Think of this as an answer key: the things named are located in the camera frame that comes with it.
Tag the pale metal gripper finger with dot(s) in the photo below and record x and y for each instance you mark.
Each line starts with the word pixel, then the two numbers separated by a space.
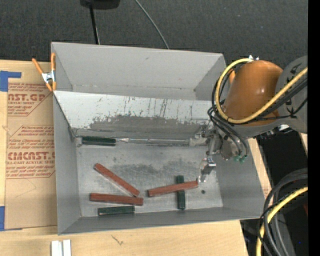
pixel 201 172
pixel 208 172

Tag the red-brown flat block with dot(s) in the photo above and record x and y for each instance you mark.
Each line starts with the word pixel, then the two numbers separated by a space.
pixel 116 199
pixel 172 188
pixel 116 179

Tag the dark green flat block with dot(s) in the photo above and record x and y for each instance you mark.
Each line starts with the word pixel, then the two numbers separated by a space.
pixel 181 200
pixel 99 140
pixel 116 210

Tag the grey metal bin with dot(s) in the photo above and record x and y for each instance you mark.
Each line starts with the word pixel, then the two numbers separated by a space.
pixel 150 160

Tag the brown cardboard board red print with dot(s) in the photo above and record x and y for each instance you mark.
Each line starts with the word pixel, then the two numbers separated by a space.
pixel 27 195

